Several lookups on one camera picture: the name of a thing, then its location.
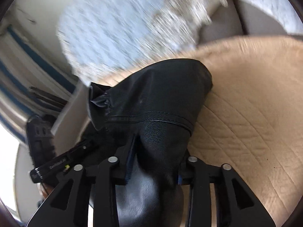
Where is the white lace pillow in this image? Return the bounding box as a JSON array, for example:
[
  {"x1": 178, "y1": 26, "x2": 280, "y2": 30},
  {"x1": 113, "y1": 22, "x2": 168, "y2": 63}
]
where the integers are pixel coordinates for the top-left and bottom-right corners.
[{"x1": 56, "y1": 0, "x2": 237, "y2": 85}]

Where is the brown wooden object by wall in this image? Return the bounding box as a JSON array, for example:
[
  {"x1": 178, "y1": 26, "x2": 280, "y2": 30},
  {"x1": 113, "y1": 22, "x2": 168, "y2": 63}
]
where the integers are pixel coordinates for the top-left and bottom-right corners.
[{"x1": 28, "y1": 87, "x2": 67, "y2": 112}]

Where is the beige quilted bedspread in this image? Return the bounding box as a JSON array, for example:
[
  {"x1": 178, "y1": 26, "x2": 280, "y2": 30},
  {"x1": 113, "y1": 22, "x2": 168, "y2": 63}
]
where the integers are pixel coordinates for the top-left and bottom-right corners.
[{"x1": 105, "y1": 37, "x2": 302, "y2": 226}]

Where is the beige bed frame edge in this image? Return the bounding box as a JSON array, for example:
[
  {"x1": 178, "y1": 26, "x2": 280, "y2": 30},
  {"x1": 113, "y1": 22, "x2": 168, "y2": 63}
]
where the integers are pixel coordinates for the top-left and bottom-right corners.
[{"x1": 51, "y1": 81, "x2": 89, "y2": 155}]

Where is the person's left hand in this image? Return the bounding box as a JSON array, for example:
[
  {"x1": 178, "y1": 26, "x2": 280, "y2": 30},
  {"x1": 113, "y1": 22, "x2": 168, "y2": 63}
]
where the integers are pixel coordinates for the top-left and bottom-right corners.
[{"x1": 37, "y1": 183, "x2": 54, "y2": 199}]

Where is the white embossed pillow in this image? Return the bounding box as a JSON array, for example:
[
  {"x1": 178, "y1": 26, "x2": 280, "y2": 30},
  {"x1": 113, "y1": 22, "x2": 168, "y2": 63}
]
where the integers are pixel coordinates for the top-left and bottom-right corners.
[{"x1": 241, "y1": 0, "x2": 302, "y2": 35}]

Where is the black leather jacket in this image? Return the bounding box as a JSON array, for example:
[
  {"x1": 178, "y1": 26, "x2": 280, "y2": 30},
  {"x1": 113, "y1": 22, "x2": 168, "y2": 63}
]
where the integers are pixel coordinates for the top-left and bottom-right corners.
[{"x1": 88, "y1": 58, "x2": 213, "y2": 226}]

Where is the grey upholstered headboard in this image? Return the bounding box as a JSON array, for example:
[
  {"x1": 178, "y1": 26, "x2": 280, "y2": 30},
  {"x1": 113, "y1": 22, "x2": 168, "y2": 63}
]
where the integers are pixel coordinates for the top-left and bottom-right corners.
[{"x1": 196, "y1": 0, "x2": 290, "y2": 47}]

